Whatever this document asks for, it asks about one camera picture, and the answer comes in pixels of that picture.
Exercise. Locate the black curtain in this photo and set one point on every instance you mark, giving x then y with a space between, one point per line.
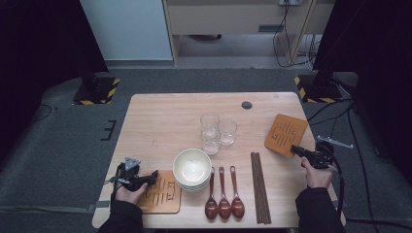
32 48
372 48

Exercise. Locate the light wooden desk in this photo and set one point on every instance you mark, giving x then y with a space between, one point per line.
226 19

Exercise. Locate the dark red wooden spoon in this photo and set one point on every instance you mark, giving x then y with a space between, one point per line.
211 207
237 206
224 207

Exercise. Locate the bundle of brown chopsticks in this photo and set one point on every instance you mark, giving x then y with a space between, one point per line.
260 191

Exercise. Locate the round dark table grommet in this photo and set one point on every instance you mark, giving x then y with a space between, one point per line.
247 105

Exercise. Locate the white cabinet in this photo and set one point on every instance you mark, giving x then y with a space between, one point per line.
126 29

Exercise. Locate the person's left hand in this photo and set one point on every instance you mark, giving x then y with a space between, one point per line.
129 195

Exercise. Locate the square wooden coaster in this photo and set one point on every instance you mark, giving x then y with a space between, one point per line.
285 132
165 197

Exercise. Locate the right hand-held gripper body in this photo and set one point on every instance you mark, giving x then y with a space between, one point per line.
322 158

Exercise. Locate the black stand with striped base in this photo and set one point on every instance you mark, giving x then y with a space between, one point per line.
319 90
97 90

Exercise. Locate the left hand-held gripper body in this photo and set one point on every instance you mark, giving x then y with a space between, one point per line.
129 178

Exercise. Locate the grey rectangular desk plate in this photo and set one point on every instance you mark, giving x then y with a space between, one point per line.
270 28

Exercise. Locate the white power strip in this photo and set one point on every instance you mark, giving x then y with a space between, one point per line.
290 2

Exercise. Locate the cream ceramic bowl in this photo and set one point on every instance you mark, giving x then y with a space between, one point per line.
194 190
194 187
191 168

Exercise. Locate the clear drinking glass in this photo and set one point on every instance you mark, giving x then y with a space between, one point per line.
227 134
211 147
209 121

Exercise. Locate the person's right hand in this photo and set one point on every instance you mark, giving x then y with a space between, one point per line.
319 178

